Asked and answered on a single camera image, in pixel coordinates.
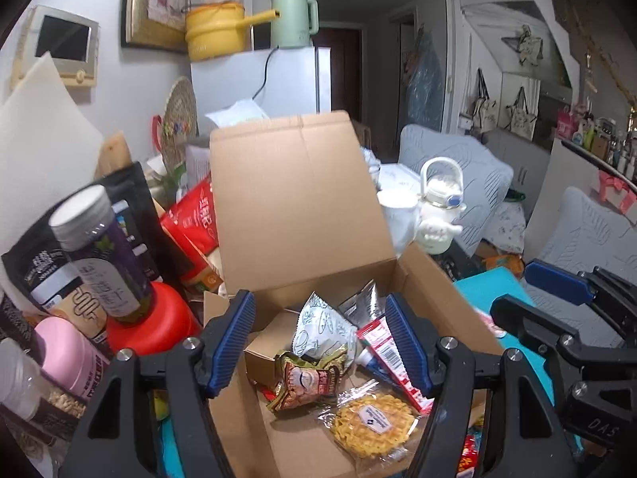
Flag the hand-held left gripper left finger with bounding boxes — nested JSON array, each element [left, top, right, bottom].
[[60, 289, 257, 478]]

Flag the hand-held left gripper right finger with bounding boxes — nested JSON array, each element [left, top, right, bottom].
[[385, 293, 580, 478]]

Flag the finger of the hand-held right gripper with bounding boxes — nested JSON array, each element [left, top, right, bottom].
[[524, 260, 637, 347], [490, 295, 628, 384]]

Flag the red white packet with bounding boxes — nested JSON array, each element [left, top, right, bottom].
[[356, 315, 435, 411]]

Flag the gold chocolate box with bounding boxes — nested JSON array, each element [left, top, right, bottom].
[[244, 329, 304, 389]]

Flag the grey purple snack packet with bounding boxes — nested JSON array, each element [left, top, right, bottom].
[[338, 279, 386, 329]]

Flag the red gold peanut packet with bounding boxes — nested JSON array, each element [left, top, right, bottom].
[[266, 343, 352, 414]]

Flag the yellow waffle crisp packet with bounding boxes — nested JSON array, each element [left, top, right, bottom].
[[318, 381, 424, 461]]

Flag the white patterned snack packet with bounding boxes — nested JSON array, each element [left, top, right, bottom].
[[291, 291, 359, 362]]

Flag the brown cardboard box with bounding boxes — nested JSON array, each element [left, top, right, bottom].
[[201, 110, 506, 478]]

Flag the steak print packet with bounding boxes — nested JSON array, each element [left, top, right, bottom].
[[480, 309, 506, 337]]

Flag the teal lettered table mat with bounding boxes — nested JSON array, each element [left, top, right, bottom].
[[156, 266, 583, 478]]

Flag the white patterned cloth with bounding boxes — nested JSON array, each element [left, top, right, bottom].
[[480, 199, 528, 260]]

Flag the red orange carton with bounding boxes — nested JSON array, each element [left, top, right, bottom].
[[162, 219, 225, 294]]

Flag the red plastic canister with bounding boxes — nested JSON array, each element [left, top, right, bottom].
[[106, 281, 204, 357]]

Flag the pink gift box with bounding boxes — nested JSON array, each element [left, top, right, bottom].
[[594, 169, 633, 215]]

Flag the red yellow snack packet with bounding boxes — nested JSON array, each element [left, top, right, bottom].
[[455, 433, 481, 476]]

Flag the white mug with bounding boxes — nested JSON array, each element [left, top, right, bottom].
[[377, 189, 421, 255]]

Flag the red bag with white print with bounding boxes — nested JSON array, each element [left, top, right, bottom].
[[160, 174, 222, 260]]

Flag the white character water bottle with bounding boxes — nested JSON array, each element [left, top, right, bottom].
[[413, 157, 466, 255]]

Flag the row of shelf items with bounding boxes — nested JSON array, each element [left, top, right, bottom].
[[555, 104, 637, 180]]

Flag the dark labelled tall jar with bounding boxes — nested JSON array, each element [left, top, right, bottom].
[[49, 184, 155, 327]]

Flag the pink bottle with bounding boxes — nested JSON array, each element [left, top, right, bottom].
[[35, 317, 110, 402]]

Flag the white flat tray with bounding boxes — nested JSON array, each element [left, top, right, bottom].
[[378, 163, 424, 192]]

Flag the canvas tote bag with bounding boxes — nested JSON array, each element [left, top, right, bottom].
[[470, 69, 498, 133], [502, 86, 538, 135]]

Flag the white printed packet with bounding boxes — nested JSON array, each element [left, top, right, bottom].
[[185, 142, 215, 195]]

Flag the black pouch with beige label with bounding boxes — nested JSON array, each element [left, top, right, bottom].
[[2, 231, 107, 344]]

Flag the clear jar of nuts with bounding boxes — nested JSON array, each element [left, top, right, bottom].
[[0, 289, 88, 459]]

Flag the wooden cutting board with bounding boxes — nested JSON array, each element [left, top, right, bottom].
[[94, 132, 133, 180]]

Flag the white paper sheet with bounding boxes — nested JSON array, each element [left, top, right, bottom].
[[204, 100, 272, 133]]

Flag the woven straw fan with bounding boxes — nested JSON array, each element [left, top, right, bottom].
[[152, 76, 199, 170]]

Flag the blue plastic wrapped item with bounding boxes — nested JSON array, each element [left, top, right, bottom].
[[405, 25, 446, 133]]

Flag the white fridge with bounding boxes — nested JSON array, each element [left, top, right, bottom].
[[190, 46, 333, 120]]

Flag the white foam board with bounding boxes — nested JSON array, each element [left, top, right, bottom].
[[0, 52, 105, 260]]

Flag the dark wooden door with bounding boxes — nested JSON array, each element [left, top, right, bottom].
[[311, 27, 364, 125]]

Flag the yellow enamel pot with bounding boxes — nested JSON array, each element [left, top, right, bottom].
[[182, 2, 282, 61]]

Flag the pale green electric kettle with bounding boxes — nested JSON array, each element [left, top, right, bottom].
[[270, 0, 319, 51]]

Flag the black power cable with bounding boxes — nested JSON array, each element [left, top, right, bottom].
[[251, 47, 277, 103]]

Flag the cream wall intercom panel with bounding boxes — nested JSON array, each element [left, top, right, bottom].
[[12, 4, 100, 88]]

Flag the framed wall picture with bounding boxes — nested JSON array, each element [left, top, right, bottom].
[[122, 0, 195, 55]]

